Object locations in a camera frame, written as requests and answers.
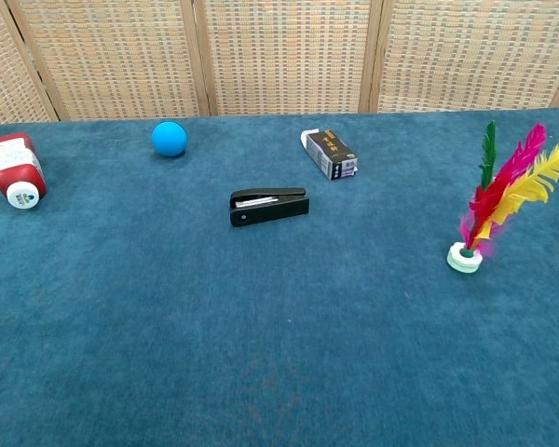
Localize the colourful feather shuttlecock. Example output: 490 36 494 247
445 119 559 275

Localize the black stapler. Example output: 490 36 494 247
228 187 310 228

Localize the small dark carton box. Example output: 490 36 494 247
300 129 360 182

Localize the blue felt table cover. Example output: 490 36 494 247
0 107 559 447

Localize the blue ball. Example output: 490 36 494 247
151 121 188 158

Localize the woven folding screen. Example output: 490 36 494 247
0 0 559 126

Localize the red bottle white cap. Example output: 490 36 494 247
0 132 48 210

